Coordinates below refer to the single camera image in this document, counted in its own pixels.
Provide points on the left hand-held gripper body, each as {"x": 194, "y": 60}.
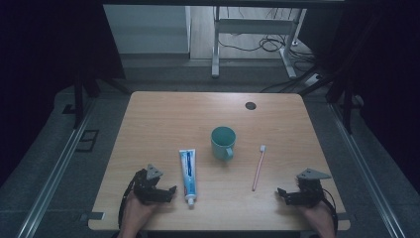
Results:
{"x": 145, "y": 190}

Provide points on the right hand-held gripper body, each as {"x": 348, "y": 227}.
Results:
{"x": 310, "y": 191}

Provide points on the white blue toothpaste tube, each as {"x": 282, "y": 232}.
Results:
{"x": 188, "y": 172}

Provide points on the pink toothbrush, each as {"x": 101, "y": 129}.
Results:
{"x": 258, "y": 168}

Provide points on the teal cup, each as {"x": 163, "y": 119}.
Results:
{"x": 223, "y": 148}

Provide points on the person's left hand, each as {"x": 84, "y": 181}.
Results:
{"x": 137, "y": 211}

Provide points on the person's right hand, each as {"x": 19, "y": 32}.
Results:
{"x": 320, "y": 216}

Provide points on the black metal stand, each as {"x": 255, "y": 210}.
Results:
{"x": 78, "y": 102}
{"x": 347, "y": 109}

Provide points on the dark round table grommet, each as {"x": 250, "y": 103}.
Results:
{"x": 250, "y": 105}

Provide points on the white power strip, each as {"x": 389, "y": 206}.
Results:
{"x": 312, "y": 80}

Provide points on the dark curtain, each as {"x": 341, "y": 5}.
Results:
{"x": 39, "y": 66}
{"x": 389, "y": 66}

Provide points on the white cabinet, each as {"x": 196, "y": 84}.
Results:
{"x": 145, "y": 29}

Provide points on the aluminium floor rail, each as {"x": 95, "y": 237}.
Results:
{"x": 52, "y": 185}
{"x": 366, "y": 172}

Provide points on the white desk frame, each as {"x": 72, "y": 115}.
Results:
{"x": 254, "y": 25}

